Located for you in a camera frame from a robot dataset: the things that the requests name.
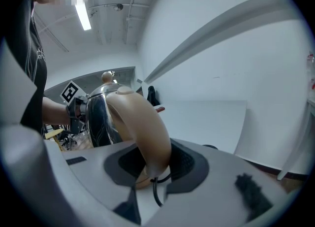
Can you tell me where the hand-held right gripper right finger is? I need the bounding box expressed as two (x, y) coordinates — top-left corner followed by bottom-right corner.
(134, 138), (296, 227)

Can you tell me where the thin black cable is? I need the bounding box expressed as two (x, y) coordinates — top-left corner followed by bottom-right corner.
(153, 173), (172, 208)

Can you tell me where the steel kettle with beige handle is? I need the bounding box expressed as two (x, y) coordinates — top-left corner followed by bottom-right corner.
(86, 71), (172, 190)

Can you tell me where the person in black shirt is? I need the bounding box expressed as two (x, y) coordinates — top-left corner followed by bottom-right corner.
(4, 0), (48, 133)

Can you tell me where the white ceiling conduit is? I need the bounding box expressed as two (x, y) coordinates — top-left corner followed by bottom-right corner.
(123, 0), (151, 45)

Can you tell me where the person's left forearm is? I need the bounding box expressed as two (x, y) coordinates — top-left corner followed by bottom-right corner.
(42, 97), (71, 126)

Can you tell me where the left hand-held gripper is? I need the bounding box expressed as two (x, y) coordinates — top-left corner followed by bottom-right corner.
(60, 80), (88, 135)

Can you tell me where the white desk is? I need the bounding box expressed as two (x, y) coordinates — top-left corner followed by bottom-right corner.
(277, 97), (315, 181)

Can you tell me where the yellow round wooden side table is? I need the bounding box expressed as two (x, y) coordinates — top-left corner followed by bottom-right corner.
(44, 129), (65, 152)

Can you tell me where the small pink white item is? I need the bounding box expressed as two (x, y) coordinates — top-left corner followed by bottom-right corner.
(306, 51), (315, 91)

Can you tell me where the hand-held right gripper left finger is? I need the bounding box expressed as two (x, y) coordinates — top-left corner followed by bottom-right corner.
(0, 127), (148, 227)

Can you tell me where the long ceiling light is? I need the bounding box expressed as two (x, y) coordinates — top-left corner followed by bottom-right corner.
(73, 0), (92, 31)

